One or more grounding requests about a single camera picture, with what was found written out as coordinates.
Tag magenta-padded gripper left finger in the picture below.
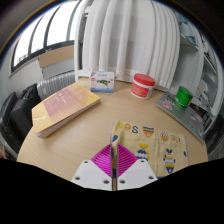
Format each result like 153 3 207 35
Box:
70 143 114 192

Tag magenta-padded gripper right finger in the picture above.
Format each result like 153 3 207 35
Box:
116 143 159 192

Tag yellow fish-print towel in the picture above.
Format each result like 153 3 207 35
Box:
109 119 189 192

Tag orange and yellow book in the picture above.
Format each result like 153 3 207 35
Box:
31 82 102 139

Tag silver laptop with stickers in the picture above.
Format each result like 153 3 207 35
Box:
155 91 206 144

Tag white jar with red lid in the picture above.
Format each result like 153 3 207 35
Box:
130 73 156 100

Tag green metal tin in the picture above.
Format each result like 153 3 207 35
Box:
173 85 194 111

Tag small white and blue carton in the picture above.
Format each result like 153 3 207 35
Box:
89 70 116 94

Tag black backpack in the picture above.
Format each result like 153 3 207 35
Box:
9 83 42 141

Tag white shelf unit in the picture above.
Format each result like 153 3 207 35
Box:
176 13 224 141

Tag brown cardboard box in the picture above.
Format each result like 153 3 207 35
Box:
37 44 75 80

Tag white curtain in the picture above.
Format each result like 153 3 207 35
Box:
74 0 183 90

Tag black-framed window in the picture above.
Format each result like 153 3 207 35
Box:
9 0 84 76

